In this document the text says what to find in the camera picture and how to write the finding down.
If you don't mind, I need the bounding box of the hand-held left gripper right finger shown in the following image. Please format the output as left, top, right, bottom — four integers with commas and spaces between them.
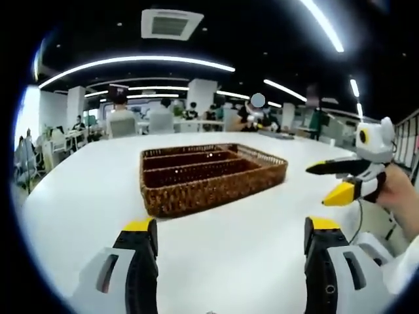
300, 216, 386, 314

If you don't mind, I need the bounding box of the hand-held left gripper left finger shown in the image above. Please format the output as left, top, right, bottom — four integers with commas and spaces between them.
70, 218, 160, 314

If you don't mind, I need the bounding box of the brown wicker storage tray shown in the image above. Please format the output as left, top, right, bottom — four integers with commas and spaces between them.
139, 143, 289, 217

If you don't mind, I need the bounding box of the black railing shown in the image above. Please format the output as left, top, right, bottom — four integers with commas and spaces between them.
392, 112, 419, 171

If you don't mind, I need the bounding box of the dark green panel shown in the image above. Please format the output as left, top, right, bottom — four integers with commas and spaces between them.
309, 107, 324, 140

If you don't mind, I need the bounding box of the ceiling air conditioner vent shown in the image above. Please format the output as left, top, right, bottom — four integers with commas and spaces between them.
141, 9, 204, 41

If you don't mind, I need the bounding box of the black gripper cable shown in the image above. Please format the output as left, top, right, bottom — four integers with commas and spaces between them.
352, 199, 365, 243

